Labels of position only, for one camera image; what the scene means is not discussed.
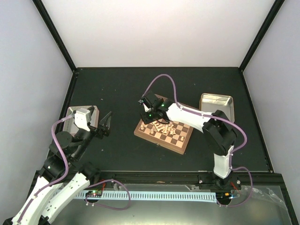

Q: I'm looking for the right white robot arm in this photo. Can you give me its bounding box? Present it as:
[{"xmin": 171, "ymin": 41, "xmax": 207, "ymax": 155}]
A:
[{"xmin": 102, "ymin": 92, "xmax": 236, "ymax": 189}]

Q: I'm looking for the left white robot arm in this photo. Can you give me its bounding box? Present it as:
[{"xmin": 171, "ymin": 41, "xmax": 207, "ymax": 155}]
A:
[{"xmin": 4, "ymin": 106, "xmax": 113, "ymax": 225}]

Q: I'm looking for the pile of light chess pieces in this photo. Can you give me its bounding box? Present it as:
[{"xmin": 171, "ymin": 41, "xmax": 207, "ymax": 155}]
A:
[{"xmin": 150, "ymin": 121, "xmax": 187, "ymax": 144}]

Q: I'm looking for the wooden chess board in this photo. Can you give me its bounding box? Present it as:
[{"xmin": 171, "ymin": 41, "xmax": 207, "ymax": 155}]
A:
[{"xmin": 134, "ymin": 92, "xmax": 193, "ymax": 154}]

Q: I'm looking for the pink plastic tray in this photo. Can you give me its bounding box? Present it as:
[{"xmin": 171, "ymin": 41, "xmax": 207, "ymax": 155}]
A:
[{"xmin": 63, "ymin": 105, "xmax": 99, "ymax": 136}]

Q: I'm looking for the silver metal tin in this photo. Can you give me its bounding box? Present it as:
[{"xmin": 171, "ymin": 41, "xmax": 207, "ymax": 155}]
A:
[{"xmin": 199, "ymin": 93, "xmax": 235, "ymax": 122}]

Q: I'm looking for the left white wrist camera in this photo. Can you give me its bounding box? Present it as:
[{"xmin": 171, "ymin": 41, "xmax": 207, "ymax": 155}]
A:
[{"xmin": 74, "ymin": 106, "xmax": 95, "ymax": 132}]

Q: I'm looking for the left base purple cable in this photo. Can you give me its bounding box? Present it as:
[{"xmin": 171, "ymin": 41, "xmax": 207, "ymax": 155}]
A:
[{"xmin": 84, "ymin": 178, "xmax": 131, "ymax": 209}]

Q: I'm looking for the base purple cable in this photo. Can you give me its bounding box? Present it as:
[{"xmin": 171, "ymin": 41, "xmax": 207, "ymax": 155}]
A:
[
  {"xmin": 215, "ymin": 173, "xmax": 254, "ymax": 209},
  {"xmin": 84, "ymin": 178, "xmax": 131, "ymax": 209}
]

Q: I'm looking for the light blue slotted cable duct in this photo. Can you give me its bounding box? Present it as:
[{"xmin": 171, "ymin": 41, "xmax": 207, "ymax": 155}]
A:
[{"xmin": 75, "ymin": 190, "xmax": 217, "ymax": 203}]

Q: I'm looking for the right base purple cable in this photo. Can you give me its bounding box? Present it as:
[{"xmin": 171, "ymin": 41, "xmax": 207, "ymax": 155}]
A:
[{"xmin": 215, "ymin": 173, "xmax": 254, "ymax": 209}]

